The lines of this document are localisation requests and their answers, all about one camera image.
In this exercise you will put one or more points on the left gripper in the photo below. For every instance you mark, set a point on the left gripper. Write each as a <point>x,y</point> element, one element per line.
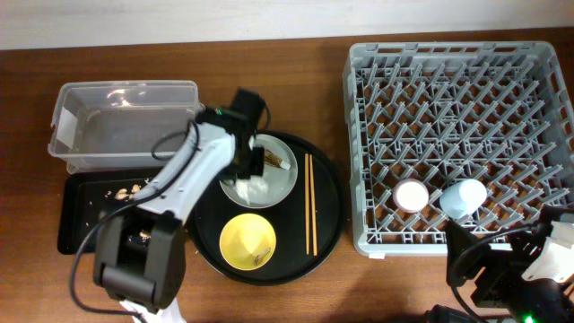
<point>260,164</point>

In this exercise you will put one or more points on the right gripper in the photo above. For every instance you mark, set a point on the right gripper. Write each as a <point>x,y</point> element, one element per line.
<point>506,264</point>

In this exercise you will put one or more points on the gold foil snack wrapper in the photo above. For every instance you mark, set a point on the gold foil snack wrapper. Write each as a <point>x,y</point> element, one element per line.
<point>274,160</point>

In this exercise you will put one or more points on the white tissue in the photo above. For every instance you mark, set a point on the white tissue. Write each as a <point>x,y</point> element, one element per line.
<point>248,189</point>

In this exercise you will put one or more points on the grey round plate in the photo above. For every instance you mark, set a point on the grey round plate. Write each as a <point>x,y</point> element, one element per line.
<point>280,182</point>

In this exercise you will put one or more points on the wooden chopstick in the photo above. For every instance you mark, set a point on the wooden chopstick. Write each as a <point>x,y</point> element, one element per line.
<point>306,195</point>
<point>313,205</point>

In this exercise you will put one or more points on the blue plastic cup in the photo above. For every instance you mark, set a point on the blue plastic cup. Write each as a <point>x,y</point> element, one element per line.
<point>462,198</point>

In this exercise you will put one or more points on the yellow bowl with food scraps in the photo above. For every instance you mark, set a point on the yellow bowl with food scraps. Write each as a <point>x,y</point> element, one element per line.
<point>247,242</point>

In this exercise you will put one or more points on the pink plastic cup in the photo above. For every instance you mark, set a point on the pink plastic cup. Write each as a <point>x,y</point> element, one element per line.
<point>410,195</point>

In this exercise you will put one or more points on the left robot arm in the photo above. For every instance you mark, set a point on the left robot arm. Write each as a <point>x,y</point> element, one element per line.
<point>146,280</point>

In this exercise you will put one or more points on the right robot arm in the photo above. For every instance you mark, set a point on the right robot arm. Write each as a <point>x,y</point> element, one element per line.
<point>561,309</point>

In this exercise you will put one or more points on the grey plastic dishwasher rack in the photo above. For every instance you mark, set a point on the grey plastic dishwasher rack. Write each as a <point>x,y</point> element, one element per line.
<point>443,112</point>

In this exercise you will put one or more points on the round black serving tray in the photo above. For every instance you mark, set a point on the round black serving tray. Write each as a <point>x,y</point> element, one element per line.
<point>290,260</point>

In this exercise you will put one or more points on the pile of food scraps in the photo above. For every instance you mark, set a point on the pile of food scraps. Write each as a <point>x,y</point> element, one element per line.
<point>125,194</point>

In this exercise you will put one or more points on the clear plastic storage bin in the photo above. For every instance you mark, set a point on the clear plastic storage bin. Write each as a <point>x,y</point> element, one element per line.
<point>113,125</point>

